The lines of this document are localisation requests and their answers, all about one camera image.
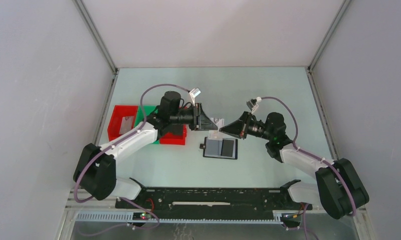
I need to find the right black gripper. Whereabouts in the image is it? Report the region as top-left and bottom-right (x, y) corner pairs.
(220, 111), (273, 141)

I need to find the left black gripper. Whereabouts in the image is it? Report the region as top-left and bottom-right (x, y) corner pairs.
(170, 103), (218, 132)

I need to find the silver white card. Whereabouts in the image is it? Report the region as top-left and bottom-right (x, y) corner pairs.
(208, 117), (225, 141)

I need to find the black leather card holder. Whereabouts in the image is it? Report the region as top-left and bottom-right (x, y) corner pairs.
(199, 137), (238, 160)

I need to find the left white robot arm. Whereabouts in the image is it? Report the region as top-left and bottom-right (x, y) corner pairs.
(73, 91), (218, 209)

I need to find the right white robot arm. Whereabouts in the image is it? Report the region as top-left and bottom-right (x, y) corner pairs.
(220, 111), (370, 219)

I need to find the grey card in bin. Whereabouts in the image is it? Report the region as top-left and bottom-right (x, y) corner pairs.
(119, 115), (135, 135)

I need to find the right red plastic bin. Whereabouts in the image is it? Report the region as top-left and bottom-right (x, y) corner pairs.
(159, 125), (187, 146)

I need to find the red plastic bin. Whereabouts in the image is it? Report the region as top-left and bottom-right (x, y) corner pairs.
(107, 105), (139, 141)
(159, 125), (187, 146)

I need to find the green plastic bin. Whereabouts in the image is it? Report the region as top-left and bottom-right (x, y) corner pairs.
(131, 106), (159, 148)

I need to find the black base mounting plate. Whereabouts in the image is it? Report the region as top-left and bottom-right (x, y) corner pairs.
(133, 187), (302, 221)

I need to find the left red plastic bin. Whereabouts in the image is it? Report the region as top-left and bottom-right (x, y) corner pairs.
(107, 105), (139, 141)

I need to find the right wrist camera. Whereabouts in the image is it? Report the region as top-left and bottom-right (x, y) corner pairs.
(246, 97), (262, 114)

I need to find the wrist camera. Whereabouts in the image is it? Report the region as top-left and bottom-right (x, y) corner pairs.
(188, 87), (201, 105)
(246, 97), (262, 114)

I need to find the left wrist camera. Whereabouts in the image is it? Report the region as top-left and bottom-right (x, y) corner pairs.
(188, 87), (201, 105)

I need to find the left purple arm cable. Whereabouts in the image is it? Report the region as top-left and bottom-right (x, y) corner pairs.
(73, 83), (192, 238)

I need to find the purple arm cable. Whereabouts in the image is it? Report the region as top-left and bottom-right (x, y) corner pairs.
(73, 83), (192, 238)
(255, 96), (358, 240)

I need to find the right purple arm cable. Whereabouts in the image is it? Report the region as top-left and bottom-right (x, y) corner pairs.
(255, 96), (358, 240)

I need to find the aluminium frame rail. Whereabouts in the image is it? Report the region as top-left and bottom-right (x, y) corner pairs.
(65, 190), (117, 211)

